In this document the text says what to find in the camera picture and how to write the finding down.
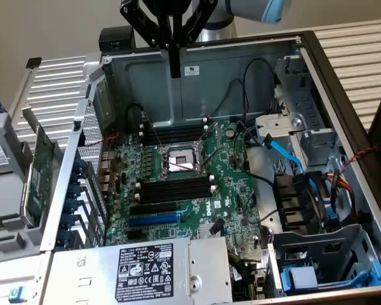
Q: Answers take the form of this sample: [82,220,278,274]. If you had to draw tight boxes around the thin metal locking lever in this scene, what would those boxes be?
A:
[141,110,166,151]
[199,146,225,168]

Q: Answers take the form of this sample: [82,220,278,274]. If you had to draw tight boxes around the green Dell motherboard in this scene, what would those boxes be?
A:
[103,118,272,254]

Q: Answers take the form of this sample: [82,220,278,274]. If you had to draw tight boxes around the black power supply label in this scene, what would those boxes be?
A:
[115,243,175,302]

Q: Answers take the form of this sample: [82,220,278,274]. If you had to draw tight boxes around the grey power supply unit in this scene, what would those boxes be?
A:
[39,236,234,305]

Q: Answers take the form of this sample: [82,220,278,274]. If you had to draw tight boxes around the black board connector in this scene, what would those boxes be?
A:
[209,217,226,236]

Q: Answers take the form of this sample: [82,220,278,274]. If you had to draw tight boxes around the black fan shroud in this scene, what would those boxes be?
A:
[272,171,330,233]

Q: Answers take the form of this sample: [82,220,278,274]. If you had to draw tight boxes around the blue SATA wire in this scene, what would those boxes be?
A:
[262,133,320,194]

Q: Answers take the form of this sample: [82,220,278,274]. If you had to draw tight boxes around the thin dark wire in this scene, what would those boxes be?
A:
[209,78,249,119]

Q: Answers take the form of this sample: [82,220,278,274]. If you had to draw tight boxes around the thick black wire loop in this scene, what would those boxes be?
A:
[124,103,146,128]

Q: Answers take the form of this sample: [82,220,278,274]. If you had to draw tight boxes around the grey parts rack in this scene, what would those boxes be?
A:
[0,111,67,266]

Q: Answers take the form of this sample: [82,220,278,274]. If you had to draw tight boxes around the blue disk caddy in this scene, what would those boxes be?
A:
[281,259,381,295]

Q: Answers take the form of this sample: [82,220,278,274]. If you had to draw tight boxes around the long black expansion slot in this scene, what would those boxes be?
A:
[129,201,178,217]

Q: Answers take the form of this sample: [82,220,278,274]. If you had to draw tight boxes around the silver CPU socket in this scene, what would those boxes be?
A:
[158,139,209,181]

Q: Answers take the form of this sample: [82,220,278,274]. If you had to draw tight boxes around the small blue latch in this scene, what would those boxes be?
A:
[8,285,25,303]

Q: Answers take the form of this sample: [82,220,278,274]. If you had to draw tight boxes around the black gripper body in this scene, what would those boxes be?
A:
[136,0,212,19]

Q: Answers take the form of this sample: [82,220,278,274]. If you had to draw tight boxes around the short black curved wire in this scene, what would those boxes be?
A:
[258,208,280,224]

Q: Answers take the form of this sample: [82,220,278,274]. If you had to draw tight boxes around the green graphics card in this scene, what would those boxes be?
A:
[20,107,57,228]

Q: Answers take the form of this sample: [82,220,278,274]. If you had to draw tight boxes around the blue expansion slot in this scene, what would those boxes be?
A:
[128,213,182,228]

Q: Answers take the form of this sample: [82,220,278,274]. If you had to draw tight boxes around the open grey PC case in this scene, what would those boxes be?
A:
[39,30,381,305]

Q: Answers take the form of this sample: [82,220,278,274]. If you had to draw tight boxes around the silver drive cage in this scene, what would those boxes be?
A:
[255,55,345,179]

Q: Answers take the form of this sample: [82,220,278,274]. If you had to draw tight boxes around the yellow red power wires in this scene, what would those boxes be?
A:
[325,170,359,223]

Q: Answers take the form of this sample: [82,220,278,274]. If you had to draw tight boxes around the power supply wire bundle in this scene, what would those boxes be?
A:
[227,250,266,301]

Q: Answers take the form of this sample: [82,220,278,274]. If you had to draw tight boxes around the thin black looped wire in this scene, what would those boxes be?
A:
[241,57,279,116]

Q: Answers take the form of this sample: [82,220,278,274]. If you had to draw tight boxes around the black plastic box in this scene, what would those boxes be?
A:
[98,26,135,53]

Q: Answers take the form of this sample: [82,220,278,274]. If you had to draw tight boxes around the blue slot clip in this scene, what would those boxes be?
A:
[64,198,80,214]
[73,158,88,174]
[61,213,77,229]
[57,229,73,246]
[67,183,83,199]

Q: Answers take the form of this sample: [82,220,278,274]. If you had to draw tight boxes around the silver chipset heat sink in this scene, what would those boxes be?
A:
[197,222,225,240]

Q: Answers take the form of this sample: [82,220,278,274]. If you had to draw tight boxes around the red black twisted wire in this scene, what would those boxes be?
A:
[338,145,380,175]
[84,132,121,148]

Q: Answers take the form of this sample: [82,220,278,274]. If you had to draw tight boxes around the black data wire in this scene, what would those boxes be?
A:
[233,120,276,189]

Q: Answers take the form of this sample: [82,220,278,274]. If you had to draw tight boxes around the grey disk bay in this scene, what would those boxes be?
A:
[266,224,381,299]

